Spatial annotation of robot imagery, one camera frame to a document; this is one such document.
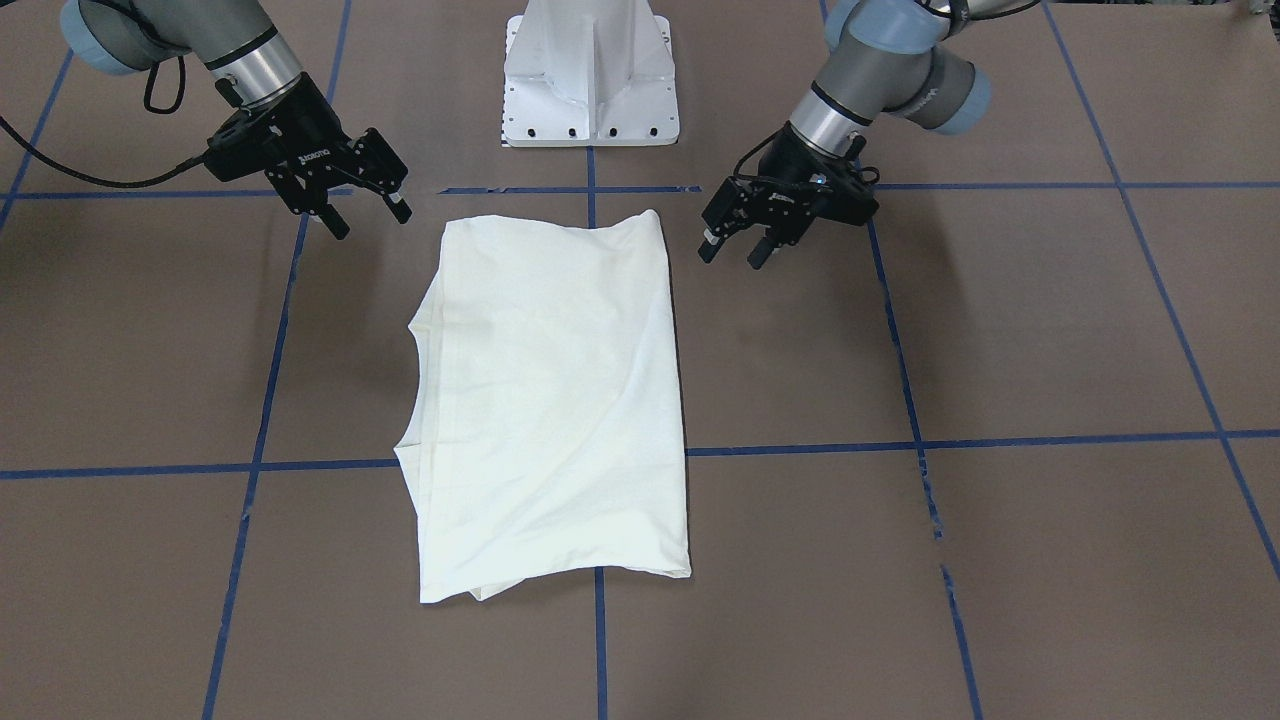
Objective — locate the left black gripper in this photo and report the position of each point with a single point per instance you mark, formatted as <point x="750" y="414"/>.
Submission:
<point x="783" y="160"/>

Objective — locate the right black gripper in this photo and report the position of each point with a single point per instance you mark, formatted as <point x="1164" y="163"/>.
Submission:
<point x="298" y="133"/>

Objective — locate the cream long-sleeve cat shirt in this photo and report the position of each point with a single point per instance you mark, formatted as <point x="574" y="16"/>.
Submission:
<point x="547" y="432"/>

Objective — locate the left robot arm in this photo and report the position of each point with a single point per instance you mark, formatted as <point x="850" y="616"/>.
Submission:
<point x="885" y="58"/>

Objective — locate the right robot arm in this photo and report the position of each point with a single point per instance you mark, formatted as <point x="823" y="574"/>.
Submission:
<point x="248" y="58"/>

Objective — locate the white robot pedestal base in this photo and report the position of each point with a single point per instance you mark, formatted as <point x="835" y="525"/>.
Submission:
<point x="589" y="73"/>

